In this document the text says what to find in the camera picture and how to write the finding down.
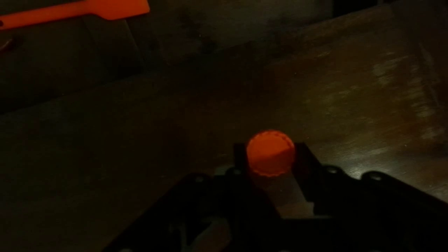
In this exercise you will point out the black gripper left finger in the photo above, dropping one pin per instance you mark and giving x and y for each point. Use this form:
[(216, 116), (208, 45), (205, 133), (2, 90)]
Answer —
[(212, 196)]

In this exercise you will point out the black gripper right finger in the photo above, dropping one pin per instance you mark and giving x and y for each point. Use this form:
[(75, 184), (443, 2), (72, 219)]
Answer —
[(355, 193)]

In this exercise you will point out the dark wooden slant-front desk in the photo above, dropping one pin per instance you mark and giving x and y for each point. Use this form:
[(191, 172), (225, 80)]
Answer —
[(355, 93)]

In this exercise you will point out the orange plastic spatula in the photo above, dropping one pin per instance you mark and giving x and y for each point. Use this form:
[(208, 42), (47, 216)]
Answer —
[(93, 9)]

